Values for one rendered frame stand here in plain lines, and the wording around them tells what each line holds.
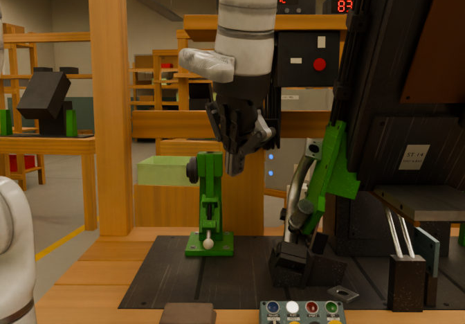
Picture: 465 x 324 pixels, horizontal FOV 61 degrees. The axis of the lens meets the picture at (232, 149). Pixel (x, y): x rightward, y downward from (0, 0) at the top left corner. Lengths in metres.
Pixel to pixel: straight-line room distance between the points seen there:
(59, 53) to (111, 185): 11.70
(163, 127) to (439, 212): 0.87
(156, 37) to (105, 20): 10.42
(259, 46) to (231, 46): 0.03
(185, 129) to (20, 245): 0.87
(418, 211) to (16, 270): 0.62
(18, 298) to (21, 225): 0.08
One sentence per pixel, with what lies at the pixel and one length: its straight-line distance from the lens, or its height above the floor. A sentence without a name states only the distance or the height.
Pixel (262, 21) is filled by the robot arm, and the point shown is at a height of 1.41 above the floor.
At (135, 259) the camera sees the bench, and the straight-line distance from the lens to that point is 1.16.
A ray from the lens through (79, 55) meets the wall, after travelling 12.62.
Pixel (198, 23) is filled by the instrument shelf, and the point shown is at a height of 1.52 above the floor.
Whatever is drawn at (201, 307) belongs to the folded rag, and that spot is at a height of 0.93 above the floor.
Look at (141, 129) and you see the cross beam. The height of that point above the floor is 1.22.
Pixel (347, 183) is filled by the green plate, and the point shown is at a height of 1.14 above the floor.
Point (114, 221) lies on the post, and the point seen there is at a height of 0.93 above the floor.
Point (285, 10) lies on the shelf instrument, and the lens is 1.15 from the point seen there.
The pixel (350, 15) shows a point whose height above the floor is 1.47.
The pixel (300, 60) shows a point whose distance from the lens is 1.13.
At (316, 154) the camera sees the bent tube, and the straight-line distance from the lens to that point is 0.95.
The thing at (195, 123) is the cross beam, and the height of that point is 1.23.
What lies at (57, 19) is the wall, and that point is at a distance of 13.06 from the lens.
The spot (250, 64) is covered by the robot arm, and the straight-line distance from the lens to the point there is 0.49.
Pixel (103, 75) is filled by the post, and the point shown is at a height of 1.39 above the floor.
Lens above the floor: 1.33
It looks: 8 degrees down
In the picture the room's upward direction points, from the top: straight up
